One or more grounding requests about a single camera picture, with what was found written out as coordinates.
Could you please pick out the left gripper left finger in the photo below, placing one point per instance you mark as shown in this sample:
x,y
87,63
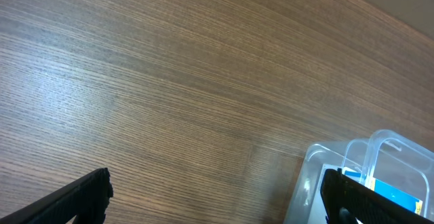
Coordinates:
x,y
84,201

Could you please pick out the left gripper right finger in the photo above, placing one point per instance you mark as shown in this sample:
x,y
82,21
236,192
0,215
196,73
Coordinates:
x,y
347,201

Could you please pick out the blue Vicks VapoDrops box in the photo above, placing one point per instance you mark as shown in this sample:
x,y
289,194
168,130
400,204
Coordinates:
x,y
317,213

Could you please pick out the clear plastic container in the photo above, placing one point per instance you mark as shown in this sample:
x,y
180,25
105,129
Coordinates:
x,y
386,156

